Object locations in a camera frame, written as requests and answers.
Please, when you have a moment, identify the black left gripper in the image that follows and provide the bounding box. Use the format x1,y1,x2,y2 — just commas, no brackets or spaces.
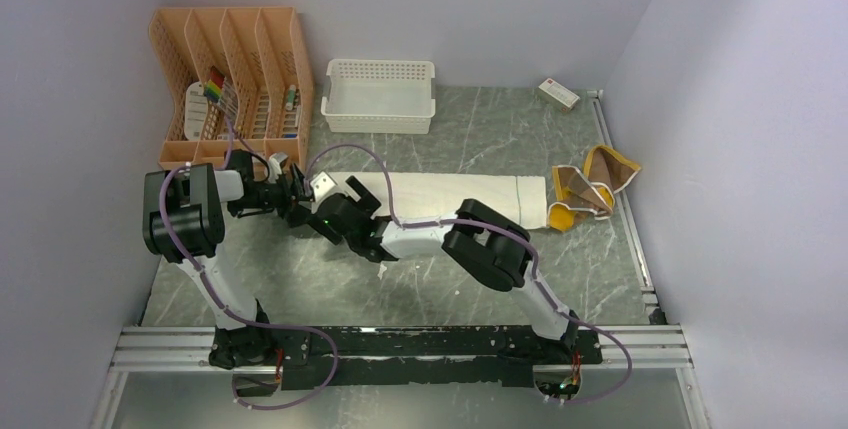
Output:
230,165,309,230

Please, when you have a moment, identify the white towel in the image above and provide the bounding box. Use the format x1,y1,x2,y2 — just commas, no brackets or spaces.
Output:
309,171,548,230

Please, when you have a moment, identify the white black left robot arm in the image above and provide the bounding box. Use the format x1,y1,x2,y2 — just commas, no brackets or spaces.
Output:
142,150,308,370

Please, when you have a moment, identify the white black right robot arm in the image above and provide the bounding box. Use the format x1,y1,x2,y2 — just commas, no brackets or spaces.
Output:
309,173,579,363

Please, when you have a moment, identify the white plastic basket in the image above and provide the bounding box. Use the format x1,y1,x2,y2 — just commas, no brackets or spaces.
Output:
320,58,436,135

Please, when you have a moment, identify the white tag card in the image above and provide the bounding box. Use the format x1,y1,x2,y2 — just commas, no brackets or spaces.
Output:
183,82,208,141

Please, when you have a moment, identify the orange plastic file organizer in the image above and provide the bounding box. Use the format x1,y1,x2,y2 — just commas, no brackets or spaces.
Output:
148,6,315,169

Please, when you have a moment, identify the rainbow colour swatch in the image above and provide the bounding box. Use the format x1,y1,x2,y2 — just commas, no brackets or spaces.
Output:
203,66,226,105

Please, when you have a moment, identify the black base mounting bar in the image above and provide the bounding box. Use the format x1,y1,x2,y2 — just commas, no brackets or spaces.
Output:
209,323,604,393

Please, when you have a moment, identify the small white red box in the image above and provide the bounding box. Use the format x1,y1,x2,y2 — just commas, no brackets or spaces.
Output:
536,78,580,112

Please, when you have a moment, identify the brown and yellow towel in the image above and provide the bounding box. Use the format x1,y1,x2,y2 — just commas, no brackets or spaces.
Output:
547,145,642,232

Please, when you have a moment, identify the aluminium side rail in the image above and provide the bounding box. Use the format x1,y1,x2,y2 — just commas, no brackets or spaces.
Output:
587,89,668,325

